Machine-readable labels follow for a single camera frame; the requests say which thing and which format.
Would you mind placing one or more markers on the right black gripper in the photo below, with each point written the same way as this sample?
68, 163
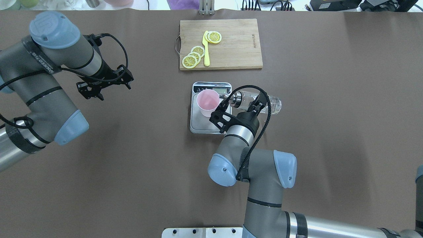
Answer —
248, 120

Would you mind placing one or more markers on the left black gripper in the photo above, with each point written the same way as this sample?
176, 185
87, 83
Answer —
106, 70

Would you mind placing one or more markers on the pink plastic cup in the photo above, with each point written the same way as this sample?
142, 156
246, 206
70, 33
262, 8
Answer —
208, 100

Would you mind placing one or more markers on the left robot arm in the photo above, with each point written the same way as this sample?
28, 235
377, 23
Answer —
54, 45

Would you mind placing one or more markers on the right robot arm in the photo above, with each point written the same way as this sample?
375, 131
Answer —
268, 173

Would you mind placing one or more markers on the silver kitchen scale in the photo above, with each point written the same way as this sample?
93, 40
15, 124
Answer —
199, 124

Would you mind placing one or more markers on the yellow plastic knife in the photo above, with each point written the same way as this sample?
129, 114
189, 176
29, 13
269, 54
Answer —
206, 51

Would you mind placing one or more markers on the wooden cutting board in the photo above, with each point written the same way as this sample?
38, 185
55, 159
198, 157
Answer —
238, 49

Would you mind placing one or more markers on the lemon slice toy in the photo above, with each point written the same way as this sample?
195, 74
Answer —
198, 49
196, 56
189, 62
214, 37

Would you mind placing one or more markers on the pink bowl with ice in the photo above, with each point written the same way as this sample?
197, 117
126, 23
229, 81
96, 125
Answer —
119, 3

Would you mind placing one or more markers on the purple cloth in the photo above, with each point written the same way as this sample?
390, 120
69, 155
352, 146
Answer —
183, 4

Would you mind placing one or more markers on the aluminium frame post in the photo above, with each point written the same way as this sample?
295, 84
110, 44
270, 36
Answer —
206, 7

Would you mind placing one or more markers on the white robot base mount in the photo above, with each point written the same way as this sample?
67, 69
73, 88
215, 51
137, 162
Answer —
203, 232

